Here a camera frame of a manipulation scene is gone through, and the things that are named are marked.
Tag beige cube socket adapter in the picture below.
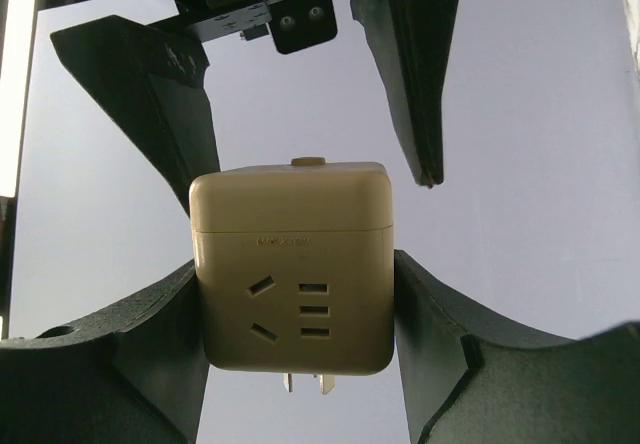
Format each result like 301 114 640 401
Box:
189 157 394 393

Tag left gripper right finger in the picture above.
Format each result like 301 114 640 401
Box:
394 251 639 443

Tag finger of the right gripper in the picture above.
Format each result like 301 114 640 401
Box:
50 15 220 209
350 0 459 188

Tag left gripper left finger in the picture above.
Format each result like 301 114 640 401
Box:
1 262 209 443

